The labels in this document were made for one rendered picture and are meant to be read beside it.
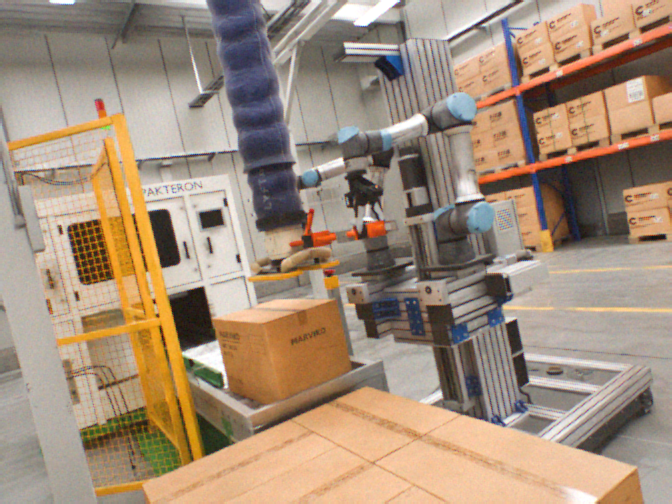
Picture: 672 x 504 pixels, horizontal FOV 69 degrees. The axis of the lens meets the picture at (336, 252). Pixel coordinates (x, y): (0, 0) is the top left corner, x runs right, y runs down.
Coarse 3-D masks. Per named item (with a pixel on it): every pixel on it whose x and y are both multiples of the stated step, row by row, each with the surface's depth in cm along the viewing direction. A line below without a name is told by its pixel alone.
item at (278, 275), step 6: (294, 270) 202; (300, 270) 201; (252, 276) 221; (258, 276) 216; (264, 276) 209; (270, 276) 204; (276, 276) 199; (282, 276) 196; (288, 276) 197; (294, 276) 199
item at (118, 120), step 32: (64, 128) 257; (96, 128) 257; (128, 160) 254; (128, 288) 262; (160, 288) 257; (160, 320) 260; (96, 384) 269; (160, 384) 265; (160, 416) 266; (192, 416) 261; (192, 448) 262
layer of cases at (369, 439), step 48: (288, 432) 190; (336, 432) 180; (384, 432) 172; (432, 432) 164; (480, 432) 156; (192, 480) 167; (240, 480) 160; (288, 480) 153; (336, 480) 146; (384, 480) 141; (432, 480) 135; (480, 480) 130; (528, 480) 126; (576, 480) 121; (624, 480) 118
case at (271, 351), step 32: (224, 320) 245; (256, 320) 220; (288, 320) 217; (320, 320) 227; (224, 352) 255; (256, 352) 222; (288, 352) 216; (320, 352) 225; (256, 384) 230; (288, 384) 214
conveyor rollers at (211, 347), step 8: (208, 344) 412; (216, 344) 399; (184, 352) 402; (192, 352) 389; (200, 352) 382; (208, 352) 376; (216, 352) 370; (168, 360) 378; (200, 360) 355; (208, 360) 349; (216, 360) 343; (216, 368) 324; (224, 376) 299; (208, 384) 285; (224, 392) 263; (232, 392) 257; (240, 400) 241; (248, 400) 241; (256, 408) 225
